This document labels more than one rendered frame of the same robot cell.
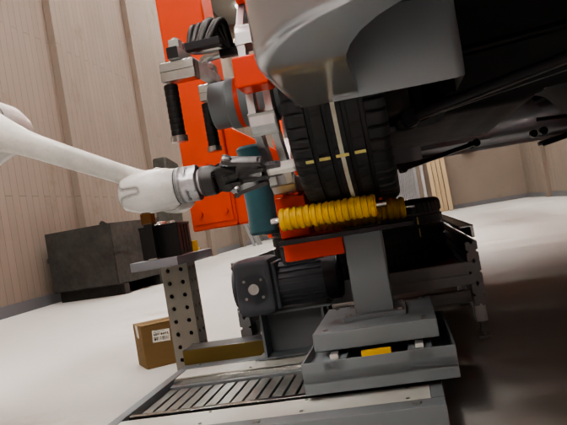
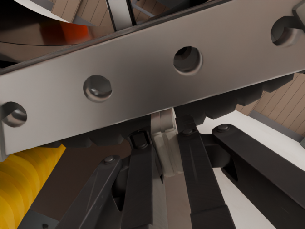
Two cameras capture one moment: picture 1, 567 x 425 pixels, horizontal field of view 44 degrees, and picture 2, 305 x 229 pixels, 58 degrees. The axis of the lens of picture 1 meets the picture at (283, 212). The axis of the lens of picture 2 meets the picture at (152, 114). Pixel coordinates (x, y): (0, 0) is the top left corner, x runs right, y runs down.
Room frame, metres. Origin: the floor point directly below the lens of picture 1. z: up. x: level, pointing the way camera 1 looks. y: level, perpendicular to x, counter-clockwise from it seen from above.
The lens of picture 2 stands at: (1.76, 0.15, 0.70)
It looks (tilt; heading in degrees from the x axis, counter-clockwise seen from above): 19 degrees down; 250
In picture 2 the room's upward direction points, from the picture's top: 30 degrees clockwise
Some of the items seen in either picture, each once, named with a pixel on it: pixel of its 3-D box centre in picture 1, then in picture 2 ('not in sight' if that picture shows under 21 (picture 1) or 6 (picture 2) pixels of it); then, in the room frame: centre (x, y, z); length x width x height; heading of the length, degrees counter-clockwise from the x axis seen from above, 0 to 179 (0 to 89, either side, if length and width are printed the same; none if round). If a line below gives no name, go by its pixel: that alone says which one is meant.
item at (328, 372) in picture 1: (381, 347); not in sight; (1.87, -0.20, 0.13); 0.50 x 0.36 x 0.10; 170
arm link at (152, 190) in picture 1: (151, 191); not in sight; (1.75, 0.32, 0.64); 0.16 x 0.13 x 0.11; 80
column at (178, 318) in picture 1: (186, 318); not in sight; (2.59, 0.42, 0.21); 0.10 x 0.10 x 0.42; 80
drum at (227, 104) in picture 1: (250, 99); not in sight; (1.91, 0.04, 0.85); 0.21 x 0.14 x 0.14; 80
